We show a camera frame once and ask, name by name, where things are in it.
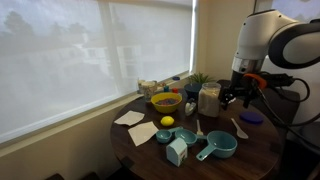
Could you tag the clear plastic jar with grains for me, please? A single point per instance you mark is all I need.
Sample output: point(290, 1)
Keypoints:
point(209, 103)

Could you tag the white paper napkin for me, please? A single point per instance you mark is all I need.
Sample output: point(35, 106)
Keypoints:
point(142, 132)
point(130, 117)

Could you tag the dark upholstered chair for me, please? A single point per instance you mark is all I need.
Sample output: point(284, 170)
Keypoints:
point(286, 106)
point(224, 83)

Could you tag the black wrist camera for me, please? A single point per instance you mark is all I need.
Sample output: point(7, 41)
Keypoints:
point(280, 79)

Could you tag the blue toy block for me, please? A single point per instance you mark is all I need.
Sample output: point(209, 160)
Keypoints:
point(166, 88)

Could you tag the teal and white toy carton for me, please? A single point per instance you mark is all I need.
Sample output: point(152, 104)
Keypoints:
point(176, 153)

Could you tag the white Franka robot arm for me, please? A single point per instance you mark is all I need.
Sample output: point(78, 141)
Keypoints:
point(260, 36)

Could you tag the small green potted plant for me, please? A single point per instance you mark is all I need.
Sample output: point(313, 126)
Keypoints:
point(199, 78)

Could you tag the red toy block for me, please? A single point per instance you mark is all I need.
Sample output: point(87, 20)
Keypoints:
point(174, 90)

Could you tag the yellow toy lemon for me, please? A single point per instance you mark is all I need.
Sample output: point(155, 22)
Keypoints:
point(167, 121)

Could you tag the small white plastic utensil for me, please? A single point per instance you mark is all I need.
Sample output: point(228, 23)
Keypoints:
point(199, 128)

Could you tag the blue plastic jar lid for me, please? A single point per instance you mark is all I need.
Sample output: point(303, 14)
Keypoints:
point(251, 117)

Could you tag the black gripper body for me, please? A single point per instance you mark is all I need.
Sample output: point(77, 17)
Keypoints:
point(243, 87)

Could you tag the small teal measuring cup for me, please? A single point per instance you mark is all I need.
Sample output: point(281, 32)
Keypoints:
point(163, 136)

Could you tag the patterned paper cup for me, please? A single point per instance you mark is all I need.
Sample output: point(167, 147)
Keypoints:
point(149, 90)

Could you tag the large teal measuring cup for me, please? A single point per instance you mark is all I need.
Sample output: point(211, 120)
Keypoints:
point(221, 144)

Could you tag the yellow bowl with colourful candies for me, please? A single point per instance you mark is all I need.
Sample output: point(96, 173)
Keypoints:
point(166, 107)

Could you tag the medium teal measuring cup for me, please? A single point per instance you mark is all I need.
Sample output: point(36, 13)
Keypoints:
point(185, 136)

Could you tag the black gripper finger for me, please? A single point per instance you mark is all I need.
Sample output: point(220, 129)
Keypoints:
point(248, 99)
point(227, 98)

